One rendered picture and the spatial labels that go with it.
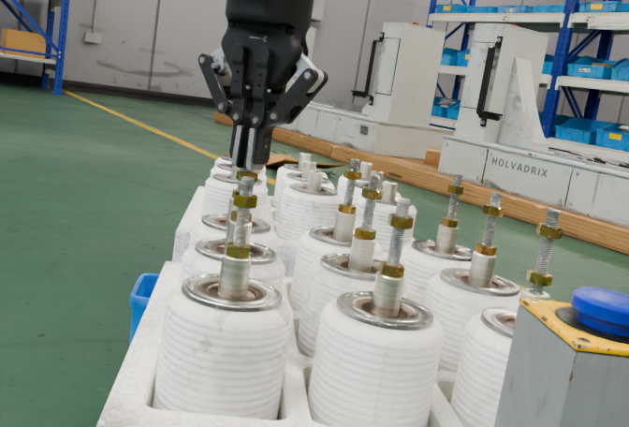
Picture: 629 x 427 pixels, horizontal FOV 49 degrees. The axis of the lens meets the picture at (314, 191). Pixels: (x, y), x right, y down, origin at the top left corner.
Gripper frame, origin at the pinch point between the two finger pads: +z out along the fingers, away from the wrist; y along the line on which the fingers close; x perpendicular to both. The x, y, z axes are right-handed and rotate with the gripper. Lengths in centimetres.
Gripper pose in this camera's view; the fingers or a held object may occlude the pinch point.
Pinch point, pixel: (250, 147)
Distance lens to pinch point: 62.2
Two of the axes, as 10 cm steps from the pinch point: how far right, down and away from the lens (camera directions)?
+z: -1.5, 9.8, 1.5
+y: -8.5, -2.0, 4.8
